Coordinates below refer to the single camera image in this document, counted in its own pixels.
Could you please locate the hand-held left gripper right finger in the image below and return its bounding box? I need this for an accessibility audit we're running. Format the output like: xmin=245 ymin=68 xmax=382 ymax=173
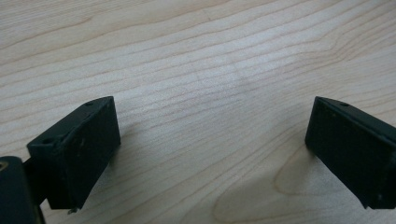
xmin=304 ymin=95 xmax=396 ymax=210

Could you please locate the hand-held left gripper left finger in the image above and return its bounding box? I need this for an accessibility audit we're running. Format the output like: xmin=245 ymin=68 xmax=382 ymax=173
xmin=26 ymin=95 xmax=121 ymax=211

